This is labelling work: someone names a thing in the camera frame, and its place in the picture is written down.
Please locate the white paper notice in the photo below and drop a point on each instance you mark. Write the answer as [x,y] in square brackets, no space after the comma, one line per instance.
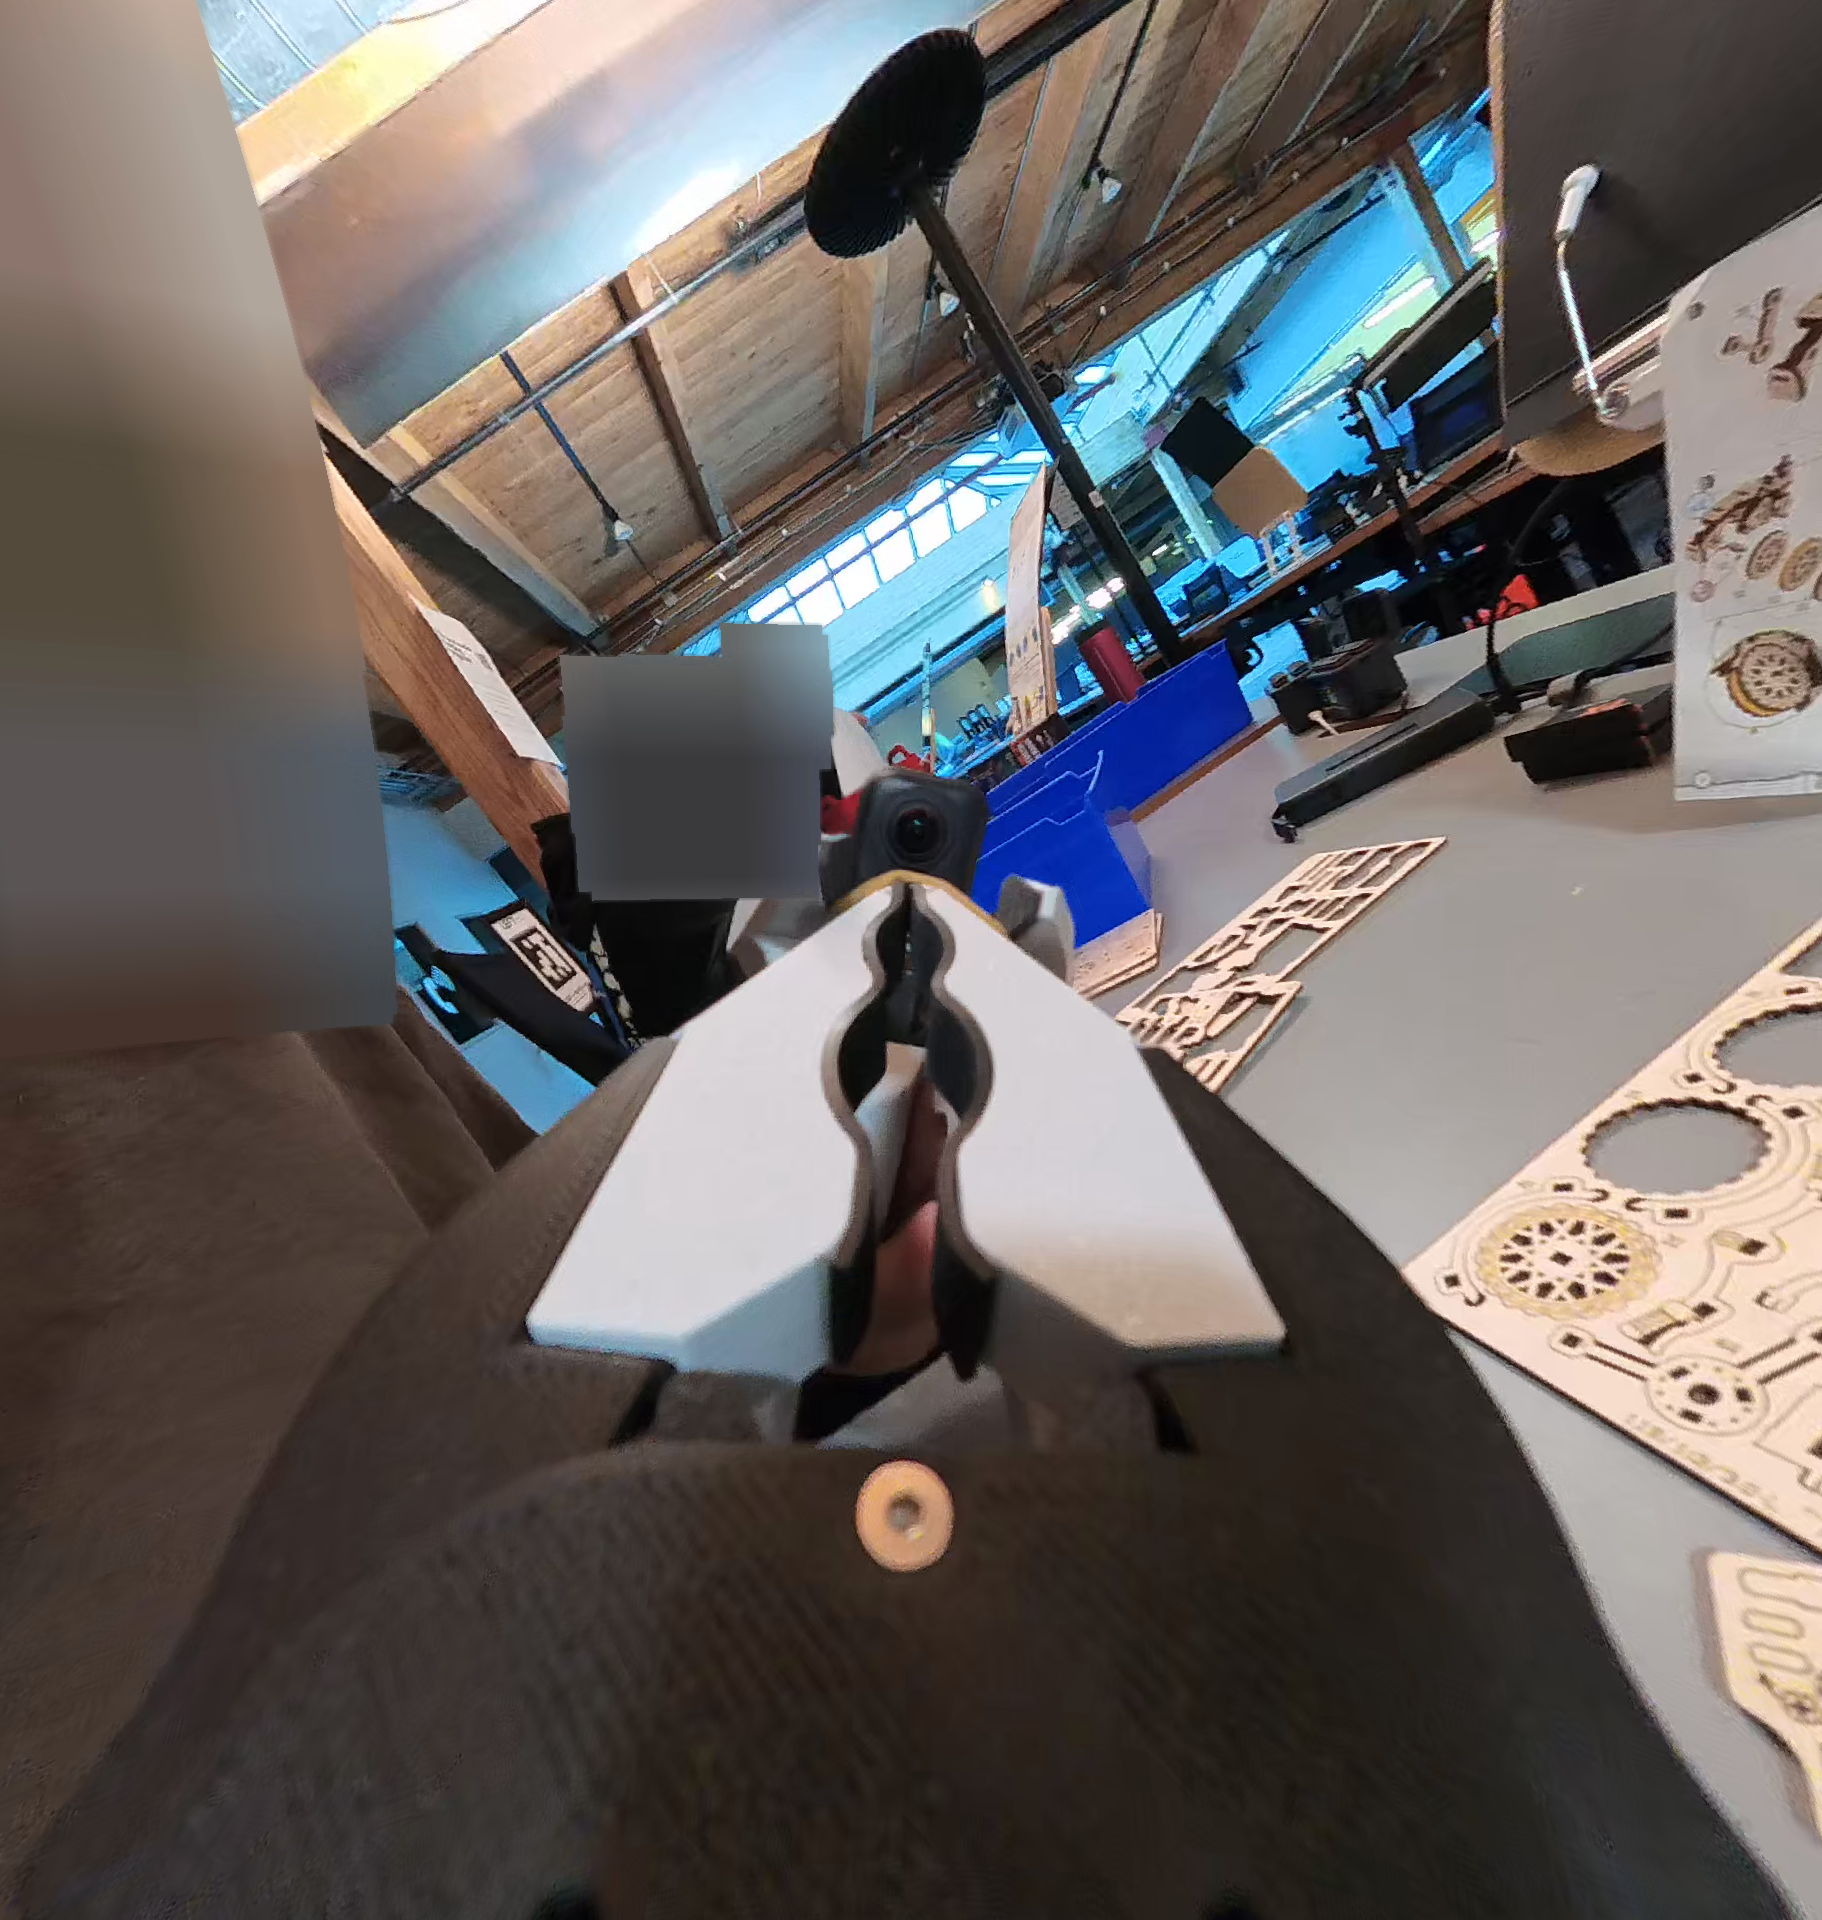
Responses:
[492,681]

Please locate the wooden puzzle frame sheet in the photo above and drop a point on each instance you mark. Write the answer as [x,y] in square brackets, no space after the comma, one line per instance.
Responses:
[1347,901]

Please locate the black box with red label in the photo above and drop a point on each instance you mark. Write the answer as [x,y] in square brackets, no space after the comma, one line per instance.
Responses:
[1587,741]

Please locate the wooden puzzle sheet with gear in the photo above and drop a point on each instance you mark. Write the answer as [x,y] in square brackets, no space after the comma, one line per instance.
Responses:
[1668,1266]

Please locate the small slotted wooden piece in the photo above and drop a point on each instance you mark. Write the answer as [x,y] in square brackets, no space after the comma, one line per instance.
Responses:
[1737,1680]

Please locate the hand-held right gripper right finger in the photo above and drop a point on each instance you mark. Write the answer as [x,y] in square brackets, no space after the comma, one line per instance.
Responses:
[1121,1201]

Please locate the black document holder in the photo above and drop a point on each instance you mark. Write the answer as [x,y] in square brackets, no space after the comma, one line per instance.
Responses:
[1721,151]

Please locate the stack of wooden sheets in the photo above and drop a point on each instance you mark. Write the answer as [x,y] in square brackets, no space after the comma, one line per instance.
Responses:
[1121,951]

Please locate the background computer monitor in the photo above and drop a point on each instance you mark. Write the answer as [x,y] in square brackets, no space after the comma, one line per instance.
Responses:
[1452,406]

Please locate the person's left hand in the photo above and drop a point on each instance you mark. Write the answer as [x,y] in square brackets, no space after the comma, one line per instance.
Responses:
[911,1275]

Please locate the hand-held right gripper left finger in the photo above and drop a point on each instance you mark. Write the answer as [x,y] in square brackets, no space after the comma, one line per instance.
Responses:
[702,1201]

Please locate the large blue plastic bin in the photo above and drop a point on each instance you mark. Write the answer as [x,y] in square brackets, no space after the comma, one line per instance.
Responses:
[1167,720]

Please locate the black gadget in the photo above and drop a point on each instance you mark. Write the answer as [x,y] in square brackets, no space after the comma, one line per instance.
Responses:
[1347,681]

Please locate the metal document clip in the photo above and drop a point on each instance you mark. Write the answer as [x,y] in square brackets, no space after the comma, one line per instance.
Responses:
[1579,196]

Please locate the illustrated instruction booklet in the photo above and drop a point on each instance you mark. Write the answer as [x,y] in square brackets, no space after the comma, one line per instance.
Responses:
[1751,496]

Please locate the flat black device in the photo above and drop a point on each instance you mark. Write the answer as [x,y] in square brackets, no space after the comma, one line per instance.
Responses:
[1376,757]

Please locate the grey monitor base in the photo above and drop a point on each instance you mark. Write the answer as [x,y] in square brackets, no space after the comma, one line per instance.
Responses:
[1587,636]

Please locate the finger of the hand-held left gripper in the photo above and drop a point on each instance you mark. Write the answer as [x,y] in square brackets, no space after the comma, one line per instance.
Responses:
[776,936]
[1038,917]

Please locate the wooden post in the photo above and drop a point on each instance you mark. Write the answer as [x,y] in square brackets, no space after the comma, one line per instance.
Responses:
[401,646]

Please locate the roll-up banner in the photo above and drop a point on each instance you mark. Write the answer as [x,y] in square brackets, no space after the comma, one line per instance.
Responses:
[1028,601]

